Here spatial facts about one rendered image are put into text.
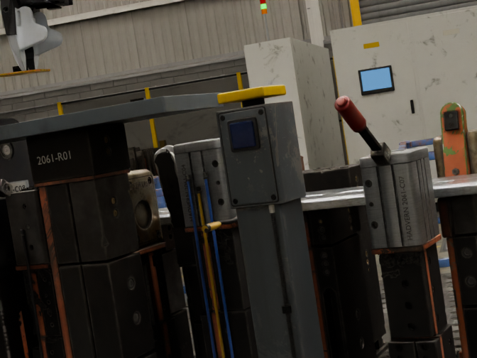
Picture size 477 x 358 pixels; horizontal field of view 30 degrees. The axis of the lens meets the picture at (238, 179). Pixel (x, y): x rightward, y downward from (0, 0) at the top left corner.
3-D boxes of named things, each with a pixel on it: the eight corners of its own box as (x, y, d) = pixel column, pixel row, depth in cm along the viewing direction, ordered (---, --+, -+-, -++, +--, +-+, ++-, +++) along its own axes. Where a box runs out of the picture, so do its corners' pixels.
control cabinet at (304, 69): (310, 206, 1176) (282, 21, 1163) (350, 201, 1161) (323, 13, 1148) (268, 233, 945) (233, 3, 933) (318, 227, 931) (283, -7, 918)
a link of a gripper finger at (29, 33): (44, 62, 128) (42, 1, 129) (6, 67, 129) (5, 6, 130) (54, 67, 131) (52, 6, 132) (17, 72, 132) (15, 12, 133)
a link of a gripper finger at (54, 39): (62, 69, 133) (53, 7, 133) (25, 74, 135) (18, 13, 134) (70, 69, 136) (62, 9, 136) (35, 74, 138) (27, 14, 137)
